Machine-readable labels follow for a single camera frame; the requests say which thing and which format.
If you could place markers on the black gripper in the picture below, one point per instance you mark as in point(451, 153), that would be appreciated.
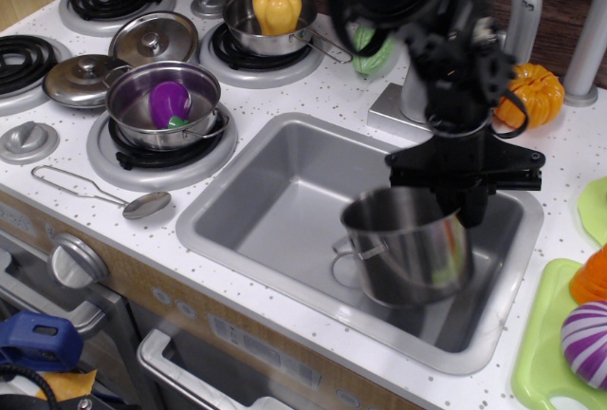
point(463, 162)

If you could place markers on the stainless steel pot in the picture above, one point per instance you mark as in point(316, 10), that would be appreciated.
point(409, 249)

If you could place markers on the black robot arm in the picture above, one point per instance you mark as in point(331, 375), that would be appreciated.
point(464, 74)

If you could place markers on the grey sink basin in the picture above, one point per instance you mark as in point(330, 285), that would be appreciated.
point(273, 214)

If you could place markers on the steel pot lid rear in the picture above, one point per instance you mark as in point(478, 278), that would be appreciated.
point(156, 37)

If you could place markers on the steel pot lid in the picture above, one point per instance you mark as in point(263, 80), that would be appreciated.
point(156, 37)
point(83, 81)

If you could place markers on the steel pot lid left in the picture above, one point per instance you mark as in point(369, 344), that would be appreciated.
point(83, 81)

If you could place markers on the silver faucet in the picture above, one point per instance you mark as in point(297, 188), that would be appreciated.
point(400, 109)

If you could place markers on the light green plate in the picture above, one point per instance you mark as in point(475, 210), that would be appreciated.
point(592, 209)

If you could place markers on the orange toy pumpkin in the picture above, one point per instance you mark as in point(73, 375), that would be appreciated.
point(541, 93)

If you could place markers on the orange plastic cup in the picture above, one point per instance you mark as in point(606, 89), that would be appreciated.
point(589, 282)

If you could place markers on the grey vertical pole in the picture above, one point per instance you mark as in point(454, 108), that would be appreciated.
point(579, 80)

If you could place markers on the purple white striped toy onion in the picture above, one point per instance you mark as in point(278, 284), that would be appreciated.
point(583, 343)

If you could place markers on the green plastic tray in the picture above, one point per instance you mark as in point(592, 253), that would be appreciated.
point(541, 373)

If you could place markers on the green toy bitter gourd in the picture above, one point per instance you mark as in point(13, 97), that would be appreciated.
point(370, 65)

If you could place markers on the yellow toy bell pepper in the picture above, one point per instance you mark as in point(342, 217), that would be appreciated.
point(277, 17)

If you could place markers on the rear right stove burner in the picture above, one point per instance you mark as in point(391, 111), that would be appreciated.
point(230, 64)

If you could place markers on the stove burner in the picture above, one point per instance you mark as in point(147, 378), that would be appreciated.
point(103, 18)
point(142, 171)
point(25, 62)
point(230, 64)

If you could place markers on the small steel saucepan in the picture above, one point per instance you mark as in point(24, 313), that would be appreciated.
point(239, 17)

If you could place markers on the purple toy eggplant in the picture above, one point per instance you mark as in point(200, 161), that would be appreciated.
point(169, 105)

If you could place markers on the grey stove knob rear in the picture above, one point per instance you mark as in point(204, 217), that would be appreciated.
point(208, 9)

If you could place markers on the grey stove knob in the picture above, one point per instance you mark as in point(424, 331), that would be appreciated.
point(28, 142)
point(208, 9)

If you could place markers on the front stove burner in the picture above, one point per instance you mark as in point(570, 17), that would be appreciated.
point(142, 171)

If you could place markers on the silver oven knob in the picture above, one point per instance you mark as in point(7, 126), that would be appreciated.
point(73, 264)

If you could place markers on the rear left stove burner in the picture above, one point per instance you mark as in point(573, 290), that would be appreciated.
point(103, 18)

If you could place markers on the orange cloth piece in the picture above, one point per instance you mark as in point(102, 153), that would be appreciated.
point(70, 385)

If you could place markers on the grey stove knob front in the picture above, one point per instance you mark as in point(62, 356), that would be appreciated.
point(28, 142)

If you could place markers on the far left stove burner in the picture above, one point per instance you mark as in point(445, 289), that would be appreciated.
point(25, 62)

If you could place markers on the metal spoon wire handle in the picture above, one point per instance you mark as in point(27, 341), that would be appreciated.
point(84, 187)

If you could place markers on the steel pot with handles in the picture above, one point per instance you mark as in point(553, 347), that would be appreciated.
point(128, 103)

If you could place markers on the silver oven door handle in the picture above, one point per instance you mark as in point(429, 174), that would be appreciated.
point(151, 358)

